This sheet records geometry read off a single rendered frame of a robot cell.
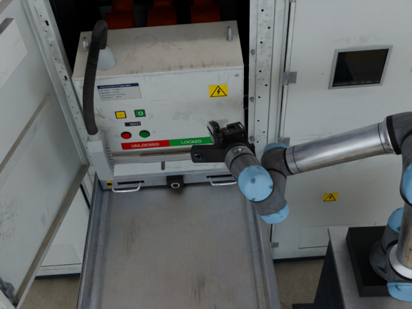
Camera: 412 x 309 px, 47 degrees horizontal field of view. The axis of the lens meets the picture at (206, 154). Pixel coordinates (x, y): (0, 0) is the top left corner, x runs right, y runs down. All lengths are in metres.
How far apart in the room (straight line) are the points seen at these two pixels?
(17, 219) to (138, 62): 0.60
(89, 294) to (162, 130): 0.56
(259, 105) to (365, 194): 0.71
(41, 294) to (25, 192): 1.14
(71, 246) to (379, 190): 1.40
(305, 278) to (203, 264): 1.02
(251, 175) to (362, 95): 0.71
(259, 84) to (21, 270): 0.96
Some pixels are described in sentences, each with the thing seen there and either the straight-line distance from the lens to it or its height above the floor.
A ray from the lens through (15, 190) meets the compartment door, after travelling 1.52.
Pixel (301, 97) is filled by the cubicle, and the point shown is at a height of 1.12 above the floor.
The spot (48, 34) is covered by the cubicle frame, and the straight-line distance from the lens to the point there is 1.53.
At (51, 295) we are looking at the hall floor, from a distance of 2.61.
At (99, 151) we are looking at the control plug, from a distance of 1.47.
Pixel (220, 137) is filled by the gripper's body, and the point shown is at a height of 1.29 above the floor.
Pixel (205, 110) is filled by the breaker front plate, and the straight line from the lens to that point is 1.49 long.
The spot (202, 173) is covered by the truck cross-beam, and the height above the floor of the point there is 0.89.
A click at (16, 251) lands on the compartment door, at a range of 1.59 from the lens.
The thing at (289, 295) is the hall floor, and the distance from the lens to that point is 2.46.
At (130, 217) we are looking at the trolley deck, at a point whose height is 0.82.
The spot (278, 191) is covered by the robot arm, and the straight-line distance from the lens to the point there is 1.21.
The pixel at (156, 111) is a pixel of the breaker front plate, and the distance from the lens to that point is 1.49.
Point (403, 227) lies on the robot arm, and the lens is 1.25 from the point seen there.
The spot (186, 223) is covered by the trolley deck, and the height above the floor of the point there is 0.82.
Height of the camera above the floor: 2.20
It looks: 47 degrees down
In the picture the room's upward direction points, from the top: 5 degrees counter-clockwise
